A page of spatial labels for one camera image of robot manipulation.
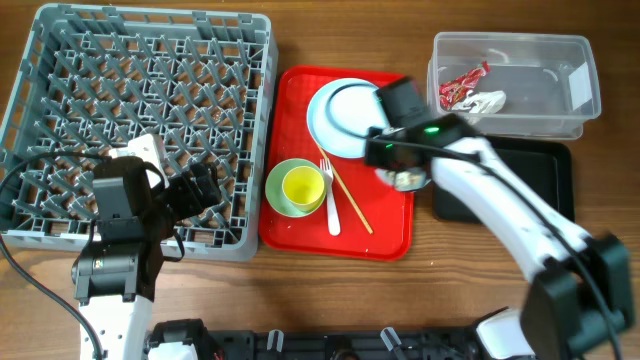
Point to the wooden chopstick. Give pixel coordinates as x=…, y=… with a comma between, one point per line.
x=346, y=191

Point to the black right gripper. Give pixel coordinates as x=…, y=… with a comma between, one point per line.
x=373, y=155

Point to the red snack wrapper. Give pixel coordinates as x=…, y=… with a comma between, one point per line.
x=454, y=91

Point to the yellow cup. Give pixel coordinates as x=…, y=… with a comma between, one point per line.
x=304, y=187

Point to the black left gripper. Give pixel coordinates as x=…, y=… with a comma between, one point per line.
x=193, y=203

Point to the white plastic fork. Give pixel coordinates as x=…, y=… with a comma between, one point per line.
x=332, y=213

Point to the rice and food scraps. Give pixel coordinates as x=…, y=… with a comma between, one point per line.
x=408, y=179

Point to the light blue plate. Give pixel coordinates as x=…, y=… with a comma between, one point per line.
x=352, y=104

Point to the clear plastic bin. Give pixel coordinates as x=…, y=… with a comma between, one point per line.
x=533, y=71

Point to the grey dishwasher rack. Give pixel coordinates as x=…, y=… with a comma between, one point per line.
x=92, y=79

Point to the white tissue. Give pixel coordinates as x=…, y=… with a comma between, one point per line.
x=476, y=105

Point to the white label sticker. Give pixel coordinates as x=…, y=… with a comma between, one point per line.
x=580, y=86

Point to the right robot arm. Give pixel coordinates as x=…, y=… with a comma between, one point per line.
x=580, y=293

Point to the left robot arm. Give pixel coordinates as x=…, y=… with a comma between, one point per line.
x=115, y=276

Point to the red plastic tray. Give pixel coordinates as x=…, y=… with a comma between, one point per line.
x=389, y=213

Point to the light blue bowl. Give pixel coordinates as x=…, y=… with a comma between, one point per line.
x=387, y=177

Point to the black waste tray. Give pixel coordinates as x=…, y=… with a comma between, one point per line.
x=546, y=167

